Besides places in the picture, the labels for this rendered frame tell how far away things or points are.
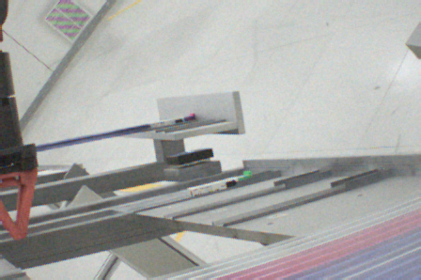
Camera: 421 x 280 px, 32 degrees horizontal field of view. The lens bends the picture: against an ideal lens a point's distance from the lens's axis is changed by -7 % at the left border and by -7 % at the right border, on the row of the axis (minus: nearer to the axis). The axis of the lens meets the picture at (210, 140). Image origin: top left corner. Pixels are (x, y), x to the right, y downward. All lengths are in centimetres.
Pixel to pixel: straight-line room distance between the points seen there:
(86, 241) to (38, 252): 7
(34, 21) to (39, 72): 61
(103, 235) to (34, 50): 769
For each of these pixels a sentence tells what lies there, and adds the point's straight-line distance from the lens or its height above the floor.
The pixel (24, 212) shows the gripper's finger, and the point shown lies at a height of 95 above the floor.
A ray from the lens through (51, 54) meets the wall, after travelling 864.
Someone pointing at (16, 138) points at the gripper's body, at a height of 101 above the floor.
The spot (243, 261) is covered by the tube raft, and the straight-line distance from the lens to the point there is 45.
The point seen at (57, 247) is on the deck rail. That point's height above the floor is 88.
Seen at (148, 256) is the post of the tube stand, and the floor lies 66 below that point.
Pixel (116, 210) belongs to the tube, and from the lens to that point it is 86.
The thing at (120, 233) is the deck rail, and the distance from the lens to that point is 95.
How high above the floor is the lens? 112
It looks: 19 degrees down
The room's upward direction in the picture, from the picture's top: 51 degrees counter-clockwise
